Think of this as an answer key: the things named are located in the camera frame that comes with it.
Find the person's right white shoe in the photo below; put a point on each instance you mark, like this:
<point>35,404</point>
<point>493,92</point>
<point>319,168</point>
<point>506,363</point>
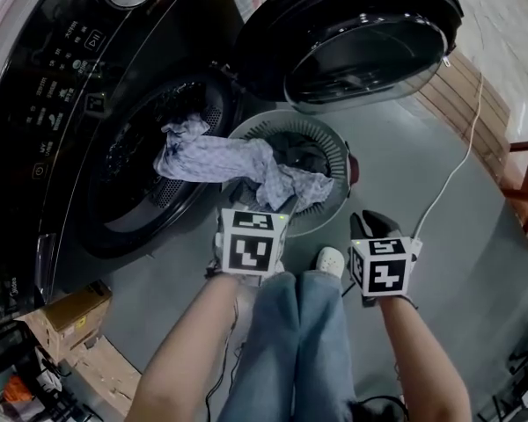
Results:
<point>330,262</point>

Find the person's right forearm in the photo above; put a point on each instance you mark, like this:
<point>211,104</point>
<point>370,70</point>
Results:
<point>422,358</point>

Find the round black washing machine door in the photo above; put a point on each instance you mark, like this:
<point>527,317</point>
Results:
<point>347,38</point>

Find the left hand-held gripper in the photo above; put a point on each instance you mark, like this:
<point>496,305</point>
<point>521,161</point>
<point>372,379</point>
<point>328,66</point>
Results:
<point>251,249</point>

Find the person's left forearm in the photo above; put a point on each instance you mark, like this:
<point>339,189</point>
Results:
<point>180,358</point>

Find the white power strip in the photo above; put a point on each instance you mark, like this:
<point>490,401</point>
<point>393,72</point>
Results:
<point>416,248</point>

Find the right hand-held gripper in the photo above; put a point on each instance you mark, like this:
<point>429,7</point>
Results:
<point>380,271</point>

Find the black washing machine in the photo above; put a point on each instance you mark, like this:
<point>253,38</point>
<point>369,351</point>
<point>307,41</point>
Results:
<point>48,125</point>

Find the pale green laundry basket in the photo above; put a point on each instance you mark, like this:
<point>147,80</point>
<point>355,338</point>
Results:
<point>330,147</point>

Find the blue checked clothes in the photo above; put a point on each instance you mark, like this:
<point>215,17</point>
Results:
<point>229,156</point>

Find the wooden plank platform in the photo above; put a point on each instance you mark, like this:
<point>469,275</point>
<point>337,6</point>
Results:
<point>466,112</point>

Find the yellow cardboard box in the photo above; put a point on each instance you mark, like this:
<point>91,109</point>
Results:
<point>75,315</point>

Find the dark grey garment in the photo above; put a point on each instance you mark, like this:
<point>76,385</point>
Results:
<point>299,152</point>

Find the person's legs in blue jeans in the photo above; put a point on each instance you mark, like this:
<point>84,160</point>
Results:
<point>299,350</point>

